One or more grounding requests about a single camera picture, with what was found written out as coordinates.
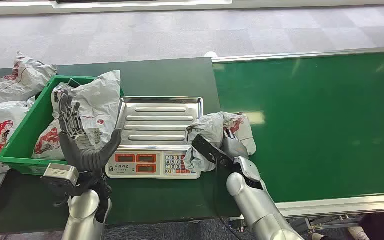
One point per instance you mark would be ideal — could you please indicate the person's shoe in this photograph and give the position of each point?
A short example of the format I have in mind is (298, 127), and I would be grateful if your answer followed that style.
(357, 233)

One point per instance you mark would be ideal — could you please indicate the white mailer package red print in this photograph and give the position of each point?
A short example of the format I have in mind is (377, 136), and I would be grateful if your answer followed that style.
(0, 132)

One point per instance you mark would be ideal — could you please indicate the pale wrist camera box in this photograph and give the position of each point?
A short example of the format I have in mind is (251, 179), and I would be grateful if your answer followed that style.
(207, 149)
(59, 172)

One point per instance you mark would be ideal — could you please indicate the green conveyor belt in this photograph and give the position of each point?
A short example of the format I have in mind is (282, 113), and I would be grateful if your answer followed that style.
(311, 116)

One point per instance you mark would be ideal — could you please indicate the metal conveyor support frame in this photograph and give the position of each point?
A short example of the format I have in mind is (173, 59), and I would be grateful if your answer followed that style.
(331, 222)

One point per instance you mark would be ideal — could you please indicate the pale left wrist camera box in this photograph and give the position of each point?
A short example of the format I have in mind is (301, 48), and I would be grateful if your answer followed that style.
(59, 172)

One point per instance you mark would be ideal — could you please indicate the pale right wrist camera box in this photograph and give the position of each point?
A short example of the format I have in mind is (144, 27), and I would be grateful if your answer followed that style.
(207, 149)

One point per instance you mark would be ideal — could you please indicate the white round cap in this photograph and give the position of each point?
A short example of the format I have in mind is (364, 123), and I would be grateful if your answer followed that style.
(211, 54)

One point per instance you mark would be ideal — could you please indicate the large grey red-print mailer package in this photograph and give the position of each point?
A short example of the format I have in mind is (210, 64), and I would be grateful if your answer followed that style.
(99, 106)

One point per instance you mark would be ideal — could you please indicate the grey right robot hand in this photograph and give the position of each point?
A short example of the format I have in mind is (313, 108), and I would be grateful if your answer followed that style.
(233, 145)

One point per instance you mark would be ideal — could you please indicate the green plastic crate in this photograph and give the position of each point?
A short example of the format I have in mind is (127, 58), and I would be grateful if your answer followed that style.
(23, 139)

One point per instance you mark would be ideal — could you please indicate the small grey black-print mailer package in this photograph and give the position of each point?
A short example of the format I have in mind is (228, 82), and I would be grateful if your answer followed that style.
(55, 96)

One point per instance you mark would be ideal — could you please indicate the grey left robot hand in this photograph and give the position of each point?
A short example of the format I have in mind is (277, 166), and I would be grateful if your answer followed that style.
(79, 155)

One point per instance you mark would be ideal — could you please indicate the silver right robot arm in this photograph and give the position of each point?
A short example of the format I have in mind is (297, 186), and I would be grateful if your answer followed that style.
(258, 205)

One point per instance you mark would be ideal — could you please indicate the white electronic scale body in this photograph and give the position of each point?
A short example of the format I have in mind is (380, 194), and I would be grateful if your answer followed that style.
(155, 164)

